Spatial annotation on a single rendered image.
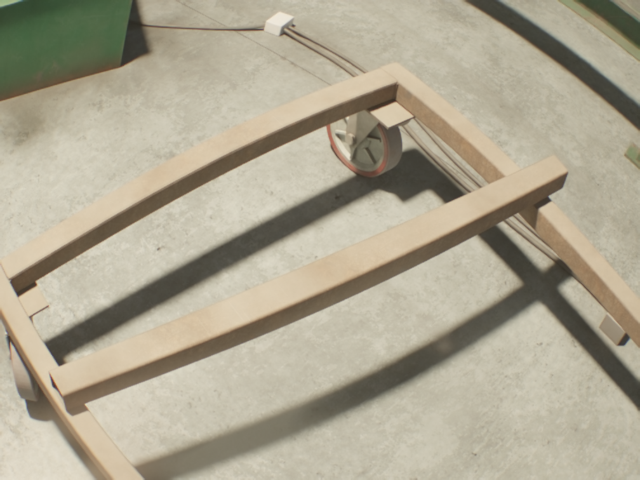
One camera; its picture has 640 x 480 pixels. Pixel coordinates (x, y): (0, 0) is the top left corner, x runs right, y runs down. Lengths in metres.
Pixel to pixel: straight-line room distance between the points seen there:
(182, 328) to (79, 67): 1.21
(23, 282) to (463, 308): 1.06
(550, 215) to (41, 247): 1.10
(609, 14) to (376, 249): 1.37
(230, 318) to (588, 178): 1.38
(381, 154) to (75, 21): 0.96
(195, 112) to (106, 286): 0.62
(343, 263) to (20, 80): 1.27
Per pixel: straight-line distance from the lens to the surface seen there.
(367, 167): 2.37
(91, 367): 1.53
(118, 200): 1.85
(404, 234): 1.80
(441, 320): 2.18
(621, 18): 2.78
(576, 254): 2.03
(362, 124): 2.30
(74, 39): 2.55
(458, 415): 2.03
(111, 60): 2.64
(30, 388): 1.78
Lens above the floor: 1.64
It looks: 46 degrees down
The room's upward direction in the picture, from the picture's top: 15 degrees clockwise
